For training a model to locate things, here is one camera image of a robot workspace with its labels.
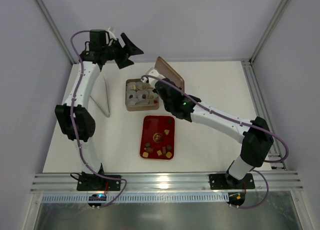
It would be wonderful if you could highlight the gold tin lid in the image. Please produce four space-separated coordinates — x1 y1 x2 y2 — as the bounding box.
154 56 185 91

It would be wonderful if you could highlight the gold tin box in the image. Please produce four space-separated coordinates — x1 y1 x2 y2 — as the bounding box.
125 79 160 112

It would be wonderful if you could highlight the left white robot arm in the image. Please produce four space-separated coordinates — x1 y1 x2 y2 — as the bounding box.
54 28 144 191

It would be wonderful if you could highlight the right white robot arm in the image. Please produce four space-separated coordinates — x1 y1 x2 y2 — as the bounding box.
150 78 274 189

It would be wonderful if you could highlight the brown leaf oval chocolate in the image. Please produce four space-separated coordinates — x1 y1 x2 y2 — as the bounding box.
145 147 153 153

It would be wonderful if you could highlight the red rectangular tray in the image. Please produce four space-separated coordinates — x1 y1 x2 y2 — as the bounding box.
139 115 175 161

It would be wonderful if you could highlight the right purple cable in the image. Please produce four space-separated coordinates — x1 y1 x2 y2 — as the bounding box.
140 74 290 210

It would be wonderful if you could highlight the purple cable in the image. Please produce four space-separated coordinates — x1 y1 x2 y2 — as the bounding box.
69 29 128 208
140 74 290 210

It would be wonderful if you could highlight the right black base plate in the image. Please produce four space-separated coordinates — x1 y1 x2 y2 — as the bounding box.
208 172 255 190

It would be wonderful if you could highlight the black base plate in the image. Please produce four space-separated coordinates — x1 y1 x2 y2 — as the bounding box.
208 172 255 190
75 173 121 192

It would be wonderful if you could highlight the aluminium right side rail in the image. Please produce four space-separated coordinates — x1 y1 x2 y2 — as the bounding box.
241 60 285 161

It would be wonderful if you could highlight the aluminium rail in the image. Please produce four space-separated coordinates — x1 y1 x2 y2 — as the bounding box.
241 60 285 161
30 170 303 193

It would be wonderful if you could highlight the slotted cable duct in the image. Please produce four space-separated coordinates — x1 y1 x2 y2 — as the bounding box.
41 191 229 204

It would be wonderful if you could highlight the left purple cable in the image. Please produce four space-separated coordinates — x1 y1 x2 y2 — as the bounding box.
69 29 128 208

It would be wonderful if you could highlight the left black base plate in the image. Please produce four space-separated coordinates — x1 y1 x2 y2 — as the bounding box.
75 173 121 192

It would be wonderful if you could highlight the aluminium front rail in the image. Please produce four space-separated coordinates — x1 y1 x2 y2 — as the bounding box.
30 170 303 193

